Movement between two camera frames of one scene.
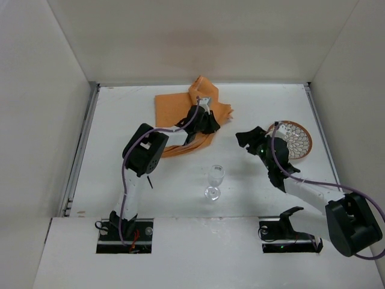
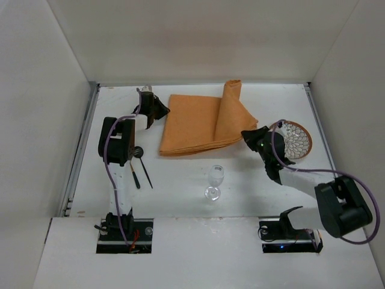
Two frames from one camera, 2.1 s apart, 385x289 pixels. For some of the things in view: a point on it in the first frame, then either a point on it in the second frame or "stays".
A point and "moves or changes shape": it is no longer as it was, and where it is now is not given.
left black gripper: [209, 119] -> [154, 109]
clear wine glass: [216, 175] stays
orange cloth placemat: [171, 108] moves or changes shape
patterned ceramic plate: [299, 141] stays
